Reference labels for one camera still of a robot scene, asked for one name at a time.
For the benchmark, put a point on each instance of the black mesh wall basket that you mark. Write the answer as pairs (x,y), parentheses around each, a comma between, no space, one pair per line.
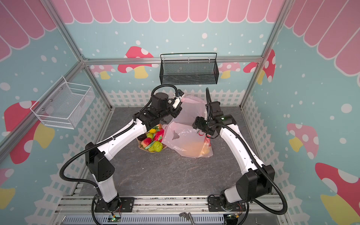
(189,68)

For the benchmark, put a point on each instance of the dark brown round fruit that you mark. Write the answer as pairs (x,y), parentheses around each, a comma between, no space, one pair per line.
(140,138)

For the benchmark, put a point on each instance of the green custard apple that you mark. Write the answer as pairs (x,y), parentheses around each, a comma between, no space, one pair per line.
(155,146)

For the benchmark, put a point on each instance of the red dragon fruit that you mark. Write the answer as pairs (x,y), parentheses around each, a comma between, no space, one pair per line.
(159,135)

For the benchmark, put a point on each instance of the tan wavy fruit plate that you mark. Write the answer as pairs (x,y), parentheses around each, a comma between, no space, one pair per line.
(147,134)

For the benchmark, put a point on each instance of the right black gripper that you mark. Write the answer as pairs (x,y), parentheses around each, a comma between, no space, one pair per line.
(198,123)

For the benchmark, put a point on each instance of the white wire wall basket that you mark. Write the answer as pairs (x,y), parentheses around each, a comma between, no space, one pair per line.
(64,105)

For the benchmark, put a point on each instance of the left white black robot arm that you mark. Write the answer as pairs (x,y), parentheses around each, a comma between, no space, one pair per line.
(98,156)

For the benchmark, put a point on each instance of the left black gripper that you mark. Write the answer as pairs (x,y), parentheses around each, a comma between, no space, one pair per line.
(176,111)

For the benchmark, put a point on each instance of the pink printed plastic bag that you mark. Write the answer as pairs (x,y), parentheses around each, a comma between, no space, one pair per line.
(179,133)

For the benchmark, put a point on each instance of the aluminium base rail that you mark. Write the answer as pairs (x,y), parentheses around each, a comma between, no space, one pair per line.
(164,210)

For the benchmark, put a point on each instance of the yellow banana bunch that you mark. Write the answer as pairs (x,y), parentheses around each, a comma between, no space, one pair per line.
(199,150)

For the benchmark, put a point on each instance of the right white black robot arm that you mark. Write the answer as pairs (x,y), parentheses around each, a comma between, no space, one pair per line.
(257,179)

